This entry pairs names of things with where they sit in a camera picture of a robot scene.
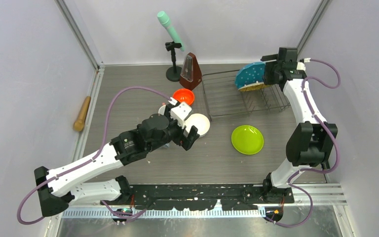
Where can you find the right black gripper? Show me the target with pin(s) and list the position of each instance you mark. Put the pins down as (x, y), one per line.
(269, 79)

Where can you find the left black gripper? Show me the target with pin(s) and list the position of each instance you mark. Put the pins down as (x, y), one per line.
(186, 143)

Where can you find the white ceramic bowl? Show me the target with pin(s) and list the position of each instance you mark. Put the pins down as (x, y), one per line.
(200, 121)

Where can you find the blue polka dot plate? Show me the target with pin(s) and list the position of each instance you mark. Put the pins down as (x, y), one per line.
(250, 73)

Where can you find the woven bamboo round tray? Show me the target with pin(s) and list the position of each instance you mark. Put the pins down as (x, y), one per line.
(253, 87)

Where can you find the lime green plate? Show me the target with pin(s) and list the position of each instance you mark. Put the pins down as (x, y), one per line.
(247, 140)

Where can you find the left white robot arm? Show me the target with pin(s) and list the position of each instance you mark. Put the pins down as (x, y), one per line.
(61, 187)

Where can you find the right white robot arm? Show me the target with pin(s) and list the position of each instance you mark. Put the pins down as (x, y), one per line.
(310, 145)

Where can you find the pink patterned mug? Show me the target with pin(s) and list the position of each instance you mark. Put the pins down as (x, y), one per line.
(162, 109)

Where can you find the orange bowl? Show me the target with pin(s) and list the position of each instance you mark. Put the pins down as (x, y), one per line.
(184, 95)

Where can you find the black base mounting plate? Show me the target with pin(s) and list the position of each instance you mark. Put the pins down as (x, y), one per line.
(198, 197)

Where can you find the brown wooden metronome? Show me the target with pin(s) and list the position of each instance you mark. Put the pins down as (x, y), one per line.
(191, 75)

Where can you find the black microphone stand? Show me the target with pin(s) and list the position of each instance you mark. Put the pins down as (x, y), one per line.
(173, 73)

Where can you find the wooden rolling pin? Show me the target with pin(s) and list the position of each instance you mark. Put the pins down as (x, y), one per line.
(79, 123)

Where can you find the mint green microphone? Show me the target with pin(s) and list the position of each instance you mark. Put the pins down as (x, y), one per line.
(165, 21)

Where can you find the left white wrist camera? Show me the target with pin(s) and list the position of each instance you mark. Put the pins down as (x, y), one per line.
(179, 111)

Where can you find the black wire dish rack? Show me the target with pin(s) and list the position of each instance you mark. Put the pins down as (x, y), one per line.
(223, 99)

